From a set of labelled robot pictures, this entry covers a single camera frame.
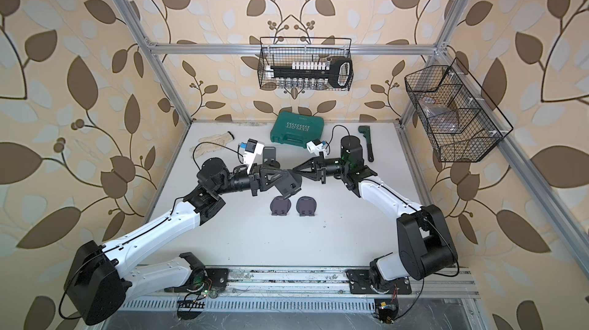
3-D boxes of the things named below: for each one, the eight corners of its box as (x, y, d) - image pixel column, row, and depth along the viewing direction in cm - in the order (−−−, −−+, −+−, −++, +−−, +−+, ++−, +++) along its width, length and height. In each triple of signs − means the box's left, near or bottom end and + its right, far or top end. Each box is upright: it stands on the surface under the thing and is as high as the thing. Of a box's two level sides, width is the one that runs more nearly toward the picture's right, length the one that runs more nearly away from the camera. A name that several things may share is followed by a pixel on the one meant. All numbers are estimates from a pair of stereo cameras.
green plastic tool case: (269, 142, 113) (268, 136, 110) (279, 116, 125) (279, 109, 122) (319, 150, 110) (319, 144, 106) (325, 123, 122) (325, 116, 119)
